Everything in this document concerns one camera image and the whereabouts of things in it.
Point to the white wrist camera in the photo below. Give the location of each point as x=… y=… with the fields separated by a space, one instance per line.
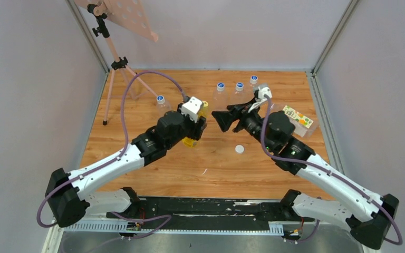
x=191 y=108
x=261 y=93

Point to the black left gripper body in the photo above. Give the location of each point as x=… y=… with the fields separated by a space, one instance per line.
x=200 y=127

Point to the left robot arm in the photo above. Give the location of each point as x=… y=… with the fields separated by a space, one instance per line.
x=68 y=193

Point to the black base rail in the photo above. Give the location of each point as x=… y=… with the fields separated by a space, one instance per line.
x=197 y=216

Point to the yellow label juice bottle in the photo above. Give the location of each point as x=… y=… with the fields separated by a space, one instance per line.
x=191 y=143

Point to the clear capped bottle left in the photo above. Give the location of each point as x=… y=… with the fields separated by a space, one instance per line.
x=220 y=98

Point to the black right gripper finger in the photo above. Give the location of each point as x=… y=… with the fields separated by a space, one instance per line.
x=242 y=108
x=225 y=119

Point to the clear capped bottle middle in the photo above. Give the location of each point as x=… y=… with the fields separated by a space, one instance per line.
x=239 y=95

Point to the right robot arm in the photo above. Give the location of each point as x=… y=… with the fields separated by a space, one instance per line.
x=366 y=215

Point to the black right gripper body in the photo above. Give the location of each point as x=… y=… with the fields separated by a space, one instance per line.
x=251 y=123

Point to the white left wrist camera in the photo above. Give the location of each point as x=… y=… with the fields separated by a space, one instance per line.
x=191 y=108

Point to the large pineapple juice bottle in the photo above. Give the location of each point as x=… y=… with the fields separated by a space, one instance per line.
x=305 y=125

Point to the clear capped bottle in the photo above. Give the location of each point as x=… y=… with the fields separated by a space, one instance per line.
x=252 y=83
x=239 y=95
x=220 y=98

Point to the blue Pocari Sweat cap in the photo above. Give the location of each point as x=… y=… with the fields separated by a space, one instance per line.
x=160 y=99

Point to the clear capped bottle right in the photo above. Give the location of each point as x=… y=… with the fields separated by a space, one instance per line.
x=252 y=83

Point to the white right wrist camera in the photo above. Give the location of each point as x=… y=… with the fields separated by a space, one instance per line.
x=261 y=93

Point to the white bottle cap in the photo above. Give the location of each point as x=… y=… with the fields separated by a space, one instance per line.
x=239 y=149

